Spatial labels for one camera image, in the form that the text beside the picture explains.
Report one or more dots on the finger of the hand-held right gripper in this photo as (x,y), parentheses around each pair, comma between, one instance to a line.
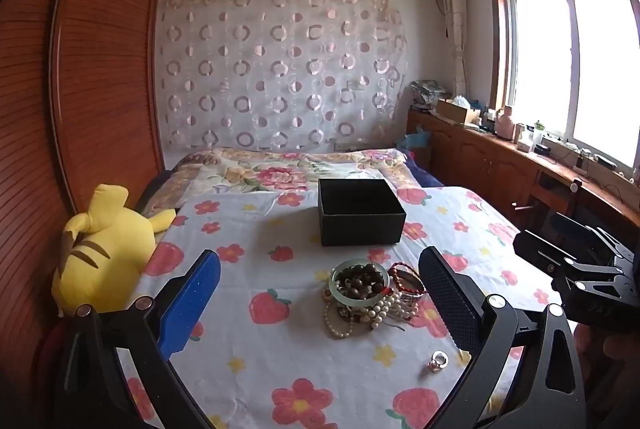
(590,234)
(540,249)

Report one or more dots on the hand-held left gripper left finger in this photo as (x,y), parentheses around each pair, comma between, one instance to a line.
(190,304)

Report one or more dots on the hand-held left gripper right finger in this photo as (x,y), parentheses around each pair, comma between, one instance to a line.
(450,299)

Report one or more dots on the pale green jade bangle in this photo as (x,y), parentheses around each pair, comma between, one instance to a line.
(334,294)

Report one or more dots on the black square box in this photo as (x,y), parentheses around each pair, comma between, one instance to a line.
(360,216)

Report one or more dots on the person's right hand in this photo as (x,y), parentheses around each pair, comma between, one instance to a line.
(622,348)

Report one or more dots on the yellow plush toy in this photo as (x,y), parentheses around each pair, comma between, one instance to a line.
(110,254)

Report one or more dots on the wooden cabinet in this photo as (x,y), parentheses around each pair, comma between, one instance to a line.
(480,164)

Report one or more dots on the strawberry print bed sheet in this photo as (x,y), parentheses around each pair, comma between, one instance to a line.
(280,359)

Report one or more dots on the dark blue bedding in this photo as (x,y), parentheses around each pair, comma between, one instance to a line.
(425,174)

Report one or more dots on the pink container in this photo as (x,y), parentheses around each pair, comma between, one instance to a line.
(505,124)

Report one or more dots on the floral quilt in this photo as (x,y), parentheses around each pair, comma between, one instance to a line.
(280,174)

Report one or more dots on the blue plastic bag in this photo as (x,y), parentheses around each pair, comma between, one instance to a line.
(415,140)

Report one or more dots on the cardboard box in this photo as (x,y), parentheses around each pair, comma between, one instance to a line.
(452,111)

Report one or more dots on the wooden framed window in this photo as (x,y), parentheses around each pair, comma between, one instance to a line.
(575,69)

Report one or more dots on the pile of printed packets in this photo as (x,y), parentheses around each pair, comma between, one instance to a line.
(427,91)

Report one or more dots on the wooden headboard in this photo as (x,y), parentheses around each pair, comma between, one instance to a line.
(100,84)

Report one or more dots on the beige checked window curtain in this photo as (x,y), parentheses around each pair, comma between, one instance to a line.
(455,24)

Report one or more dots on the circle patterned wall cloth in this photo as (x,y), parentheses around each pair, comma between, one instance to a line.
(280,69)

